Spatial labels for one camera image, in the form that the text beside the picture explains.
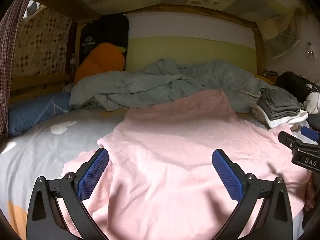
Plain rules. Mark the grey duvet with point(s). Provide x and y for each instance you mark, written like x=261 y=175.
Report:
x=150 y=85

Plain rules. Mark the person's right hand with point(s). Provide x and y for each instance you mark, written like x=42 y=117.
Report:
x=309 y=195

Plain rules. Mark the plaid curtain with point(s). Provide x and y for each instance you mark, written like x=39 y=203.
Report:
x=10 y=55

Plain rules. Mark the white folded garment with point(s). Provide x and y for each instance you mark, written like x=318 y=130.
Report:
x=280 y=123

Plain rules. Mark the patterned hanging cloth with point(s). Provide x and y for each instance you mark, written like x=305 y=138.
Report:
x=42 y=42

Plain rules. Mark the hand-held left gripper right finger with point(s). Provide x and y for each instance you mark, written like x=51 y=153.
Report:
x=227 y=177

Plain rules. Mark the orange plush toy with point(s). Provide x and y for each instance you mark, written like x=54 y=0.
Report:
x=100 y=60

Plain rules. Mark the wooden bed frame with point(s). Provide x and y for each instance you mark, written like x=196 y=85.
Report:
x=258 y=47

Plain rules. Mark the white power strip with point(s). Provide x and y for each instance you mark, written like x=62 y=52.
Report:
x=310 y=52

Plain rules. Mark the black cushion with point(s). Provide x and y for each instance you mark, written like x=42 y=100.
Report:
x=105 y=30

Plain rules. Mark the yellow white headboard cushion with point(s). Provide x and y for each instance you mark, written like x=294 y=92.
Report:
x=187 y=47

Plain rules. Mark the white wall fan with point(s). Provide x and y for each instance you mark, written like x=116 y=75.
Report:
x=282 y=42

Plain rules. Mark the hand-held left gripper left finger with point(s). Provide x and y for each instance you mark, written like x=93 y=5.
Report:
x=92 y=172

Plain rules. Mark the pink shirt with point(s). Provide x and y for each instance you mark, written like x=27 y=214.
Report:
x=170 y=142

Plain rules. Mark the blue pillow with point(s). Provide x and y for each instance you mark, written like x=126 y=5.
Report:
x=32 y=112

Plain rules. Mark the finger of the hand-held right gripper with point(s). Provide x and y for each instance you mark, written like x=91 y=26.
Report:
x=287 y=138
x=310 y=132

